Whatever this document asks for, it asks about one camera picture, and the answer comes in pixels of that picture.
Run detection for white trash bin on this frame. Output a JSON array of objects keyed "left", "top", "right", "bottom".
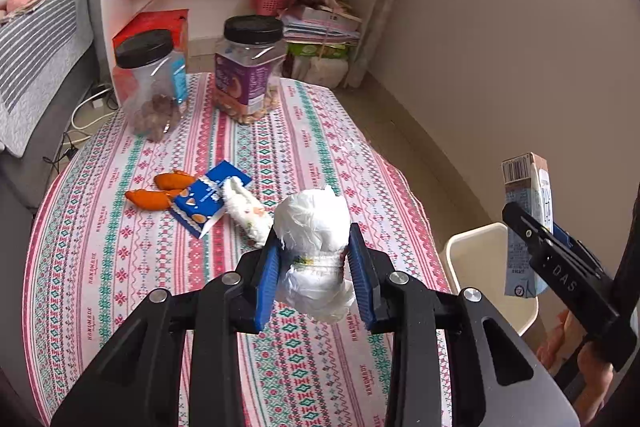
[{"left": 444, "top": 222, "right": 540, "bottom": 338}]

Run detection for pile of papers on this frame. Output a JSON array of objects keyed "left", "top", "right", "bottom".
[{"left": 280, "top": 0, "right": 362, "bottom": 45}]

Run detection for person's right hand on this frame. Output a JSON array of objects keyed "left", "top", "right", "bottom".
[{"left": 537, "top": 309, "right": 613, "bottom": 418}]

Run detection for white power strip cable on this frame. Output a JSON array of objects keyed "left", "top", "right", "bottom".
[{"left": 70, "top": 84, "right": 118, "bottom": 132}]

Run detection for grey striped sofa cover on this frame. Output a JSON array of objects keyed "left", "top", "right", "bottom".
[{"left": 0, "top": 0, "right": 96, "bottom": 158}]

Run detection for clear jar blue label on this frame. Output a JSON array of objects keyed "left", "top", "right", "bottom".
[{"left": 114, "top": 29, "right": 190, "bottom": 142}]

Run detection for black cable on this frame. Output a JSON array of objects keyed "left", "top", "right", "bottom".
[{"left": 42, "top": 132, "right": 88, "bottom": 168}]

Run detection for green box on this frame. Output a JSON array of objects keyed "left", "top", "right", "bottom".
[{"left": 287, "top": 42, "right": 348, "bottom": 59}]

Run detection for dark grey sofa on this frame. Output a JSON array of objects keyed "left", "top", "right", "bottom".
[{"left": 0, "top": 0, "right": 101, "bottom": 212}]

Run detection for red cardboard box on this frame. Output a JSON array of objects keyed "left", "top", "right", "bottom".
[{"left": 111, "top": 9, "right": 190, "bottom": 72}]

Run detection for large pink basket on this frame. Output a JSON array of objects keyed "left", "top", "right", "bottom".
[{"left": 250, "top": 0, "right": 296, "bottom": 16}]

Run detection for orange crumpled wrapper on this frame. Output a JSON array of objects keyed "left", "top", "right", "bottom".
[{"left": 153, "top": 170, "right": 193, "bottom": 190}]

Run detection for white plastic bag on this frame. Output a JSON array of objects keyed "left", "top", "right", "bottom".
[{"left": 272, "top": 186, "right": 356, "bottom": 323}]

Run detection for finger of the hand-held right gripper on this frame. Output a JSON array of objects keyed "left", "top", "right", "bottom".
[
  {"left": 501, "top": 202, "right": 556, "bottom": 268},
  {"left": 550, "top": 219, "right": 602, "bottom": 271}
]

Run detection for white crumpled tissue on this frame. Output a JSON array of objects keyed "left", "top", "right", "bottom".
[{"left": 221, "top": 177, "right": 275, "bottom": 249}]

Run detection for blue snack wrapper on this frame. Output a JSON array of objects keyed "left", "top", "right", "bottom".
[{"left": 171, "top": 160, "right": 252, "bottom": 239}]

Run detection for clear jar purple label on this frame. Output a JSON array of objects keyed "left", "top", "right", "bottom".
[{"left": 214, "top": 14, "right": 290, "bottom": 125}]

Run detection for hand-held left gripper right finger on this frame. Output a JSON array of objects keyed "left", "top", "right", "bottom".
[{"left": 347, "top": 223, "right": 583, "bottom": 427}]

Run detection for patterned tablecloth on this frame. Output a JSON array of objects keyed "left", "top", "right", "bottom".
[{"left": 22, "top": 72, "right": 453, "bottom": 427}]

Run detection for light blue milk carton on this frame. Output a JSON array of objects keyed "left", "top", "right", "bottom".
[{"left": 501, "top": 152, "right": 556, "bottom": 299}]

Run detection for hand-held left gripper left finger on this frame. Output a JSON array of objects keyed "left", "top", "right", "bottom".
[{"left": 50, "top": 232, "right": 283, "bottom": 427}]

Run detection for orange peel pieces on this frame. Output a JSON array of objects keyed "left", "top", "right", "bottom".
[{"left": 125, "top": 188, "right": 183, "bottom": 212}]

